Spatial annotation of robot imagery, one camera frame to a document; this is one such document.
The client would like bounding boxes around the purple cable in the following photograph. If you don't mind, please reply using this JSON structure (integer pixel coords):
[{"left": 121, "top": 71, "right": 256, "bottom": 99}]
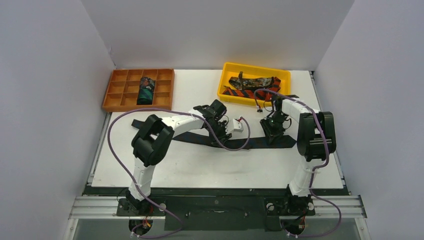
[
  {"left": 253, "top": 88, "right": 343, "bottom": 239},
  {"left": 106, "top": 107, "right": 251, "bottom": 240}
]

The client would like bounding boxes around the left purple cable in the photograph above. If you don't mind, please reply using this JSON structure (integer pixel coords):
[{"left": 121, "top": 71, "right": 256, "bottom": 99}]
[{"left": 106, "top": 107, "right": 251, "bottom": 240}]

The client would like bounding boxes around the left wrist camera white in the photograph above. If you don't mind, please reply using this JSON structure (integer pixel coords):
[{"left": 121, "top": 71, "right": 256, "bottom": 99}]
[{"left": 226, "top": 118, "right": 244, "bottom": 134}]

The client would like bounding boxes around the orange wooden divider tray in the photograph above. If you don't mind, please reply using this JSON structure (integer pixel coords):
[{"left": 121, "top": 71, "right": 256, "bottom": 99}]
[{"left": 102, "top": 68, "right": 175, "bottom": 113}]

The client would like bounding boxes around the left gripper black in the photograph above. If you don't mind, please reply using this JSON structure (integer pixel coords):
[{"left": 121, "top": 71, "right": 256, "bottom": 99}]
[{"left": 205, "top": 121, "right": 232, "bottom": 147}]

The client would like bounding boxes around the navy striped tie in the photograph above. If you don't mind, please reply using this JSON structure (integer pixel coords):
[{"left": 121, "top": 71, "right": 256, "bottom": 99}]
[{"left": 131, "top": 114, "right": 296, "bottom": 154}]

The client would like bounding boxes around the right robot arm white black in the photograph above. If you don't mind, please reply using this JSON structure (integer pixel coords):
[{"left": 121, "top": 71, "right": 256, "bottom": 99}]
[{"left": 260, "top": 95, "right": 337, "bottom": 215}]

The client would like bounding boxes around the yellow plastic tray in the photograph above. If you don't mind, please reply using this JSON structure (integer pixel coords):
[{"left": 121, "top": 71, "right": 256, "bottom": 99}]
[{"left": 217, "top": 62, "right": 291, "bottom": 107}]

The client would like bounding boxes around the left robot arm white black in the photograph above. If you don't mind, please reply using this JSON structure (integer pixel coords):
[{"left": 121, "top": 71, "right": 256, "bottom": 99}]
[{"left": 125, "top": 100, "right": 243, "bottom": 215}]

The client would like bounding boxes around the orange black striped tie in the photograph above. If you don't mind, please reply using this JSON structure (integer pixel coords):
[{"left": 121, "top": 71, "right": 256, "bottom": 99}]
[{"left": 222, "top": 77, "right": 281, "bottom": 101}]

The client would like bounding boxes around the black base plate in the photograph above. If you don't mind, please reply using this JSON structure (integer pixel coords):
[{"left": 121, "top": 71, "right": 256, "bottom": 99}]
[{"left": 85, "top": 188, "right": 349, "bottom": 236}]

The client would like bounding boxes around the rolled green patterned tie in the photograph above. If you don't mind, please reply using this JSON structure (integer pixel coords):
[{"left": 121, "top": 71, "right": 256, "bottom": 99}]
[{"left": 136, "top": 76, "right": 156, "bottom": 105}]

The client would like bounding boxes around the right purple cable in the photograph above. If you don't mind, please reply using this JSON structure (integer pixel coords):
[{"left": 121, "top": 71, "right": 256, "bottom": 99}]
[{"left": 253, "top": 88, "right": 343, "bottom": 239}]

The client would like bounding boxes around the aluminium frame rail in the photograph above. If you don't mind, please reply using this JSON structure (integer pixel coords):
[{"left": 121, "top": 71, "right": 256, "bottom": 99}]
[{"left": 68, "top": 195, "right": 367, "bottom": 220}]

